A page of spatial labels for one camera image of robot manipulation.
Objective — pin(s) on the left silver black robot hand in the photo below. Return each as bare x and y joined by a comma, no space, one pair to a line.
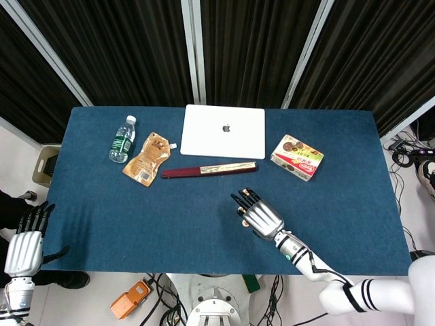
23,253

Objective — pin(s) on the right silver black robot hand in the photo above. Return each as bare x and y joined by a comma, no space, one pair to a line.
263,219

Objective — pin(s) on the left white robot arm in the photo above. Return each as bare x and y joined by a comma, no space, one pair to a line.
18,295

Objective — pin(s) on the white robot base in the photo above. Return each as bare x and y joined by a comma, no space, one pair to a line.
210,288

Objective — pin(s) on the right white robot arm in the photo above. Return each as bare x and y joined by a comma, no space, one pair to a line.
340,292

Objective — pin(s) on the person's black trouser leg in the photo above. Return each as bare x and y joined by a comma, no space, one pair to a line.
10,214

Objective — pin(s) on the black shoe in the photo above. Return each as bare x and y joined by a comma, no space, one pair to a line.
68,280

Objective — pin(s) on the green block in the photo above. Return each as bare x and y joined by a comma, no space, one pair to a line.
252,285

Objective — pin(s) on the biscuit box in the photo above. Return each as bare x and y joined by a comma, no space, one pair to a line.
299,159

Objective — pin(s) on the beige plastic bin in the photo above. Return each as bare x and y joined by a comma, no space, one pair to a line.
35,176

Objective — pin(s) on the white closed laptop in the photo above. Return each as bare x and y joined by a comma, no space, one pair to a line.
210,142

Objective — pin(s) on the dark red folded fan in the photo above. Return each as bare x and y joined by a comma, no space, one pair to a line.
180,172

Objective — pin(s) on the orange pedal box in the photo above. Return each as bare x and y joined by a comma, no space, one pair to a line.
129,302

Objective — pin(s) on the blue table cloth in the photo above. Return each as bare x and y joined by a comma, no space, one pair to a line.
136,220

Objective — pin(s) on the orange spout pouch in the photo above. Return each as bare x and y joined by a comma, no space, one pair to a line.
146,163

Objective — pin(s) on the clear water bottle green label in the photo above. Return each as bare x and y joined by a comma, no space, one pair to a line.
121,146

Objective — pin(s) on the dark curtain panel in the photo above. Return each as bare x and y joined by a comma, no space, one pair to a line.
251,51
119,51
380,57
27,85

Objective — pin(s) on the black white sneaker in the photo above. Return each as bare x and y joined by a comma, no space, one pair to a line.
429,176

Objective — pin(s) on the black device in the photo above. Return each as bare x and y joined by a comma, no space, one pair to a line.
425,130

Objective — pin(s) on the white frame post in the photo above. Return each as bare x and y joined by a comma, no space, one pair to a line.
195,51
408,122
306,57
52,57

